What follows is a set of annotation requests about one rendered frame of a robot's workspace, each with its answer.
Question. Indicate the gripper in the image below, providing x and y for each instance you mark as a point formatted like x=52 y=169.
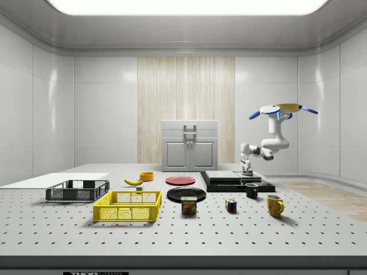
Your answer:
x=246 y=165

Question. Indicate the yellow bowl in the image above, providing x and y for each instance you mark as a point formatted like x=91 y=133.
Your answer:
x=146 y=177

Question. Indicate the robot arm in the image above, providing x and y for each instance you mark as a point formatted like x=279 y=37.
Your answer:
x=275 y=129

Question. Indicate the black mug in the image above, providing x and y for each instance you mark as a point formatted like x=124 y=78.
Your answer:
x=250 y=191

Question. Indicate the puzzle cube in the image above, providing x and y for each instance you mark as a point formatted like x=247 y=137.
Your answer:
x=231 y=205

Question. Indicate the yellow mug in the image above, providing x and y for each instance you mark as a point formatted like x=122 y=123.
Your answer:
x=273 y=206

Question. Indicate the white cabinet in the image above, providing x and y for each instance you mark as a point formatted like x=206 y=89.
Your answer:
x=189 y=151

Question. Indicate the red plate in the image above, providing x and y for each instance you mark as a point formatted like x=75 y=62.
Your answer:
x=180 y=180

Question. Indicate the flat-sided can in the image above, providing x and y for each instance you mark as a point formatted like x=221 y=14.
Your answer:
x=189 y=206

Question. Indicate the drone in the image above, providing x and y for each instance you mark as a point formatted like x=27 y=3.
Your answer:
x=286 y=106

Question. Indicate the black plate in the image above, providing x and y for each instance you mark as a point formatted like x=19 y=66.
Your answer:
x=177 y=192

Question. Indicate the banana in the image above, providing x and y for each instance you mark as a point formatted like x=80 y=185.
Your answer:
x=133 y=182

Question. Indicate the yellow basket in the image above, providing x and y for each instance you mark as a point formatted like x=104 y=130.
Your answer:
x=126 y=213

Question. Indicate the dark grey basket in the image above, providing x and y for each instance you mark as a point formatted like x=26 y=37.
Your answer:
x=86 y=194

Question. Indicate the white board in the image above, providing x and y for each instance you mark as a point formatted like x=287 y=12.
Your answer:
x=57 y=179

